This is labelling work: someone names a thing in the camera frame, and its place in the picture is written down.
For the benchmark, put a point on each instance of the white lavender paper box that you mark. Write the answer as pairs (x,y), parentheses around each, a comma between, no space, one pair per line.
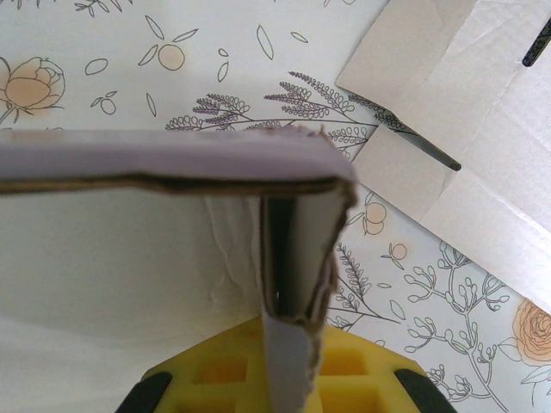
(129,241)

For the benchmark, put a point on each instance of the floral table cloth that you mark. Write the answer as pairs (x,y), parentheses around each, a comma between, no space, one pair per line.
(258,64)

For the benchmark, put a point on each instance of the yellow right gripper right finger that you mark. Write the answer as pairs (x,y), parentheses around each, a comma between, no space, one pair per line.
(366,374)

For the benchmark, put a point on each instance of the white beige paper box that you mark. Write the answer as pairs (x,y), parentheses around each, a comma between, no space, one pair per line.
(495,150)

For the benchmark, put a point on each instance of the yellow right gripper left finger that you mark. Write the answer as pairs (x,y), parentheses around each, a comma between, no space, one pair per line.
(215,370)

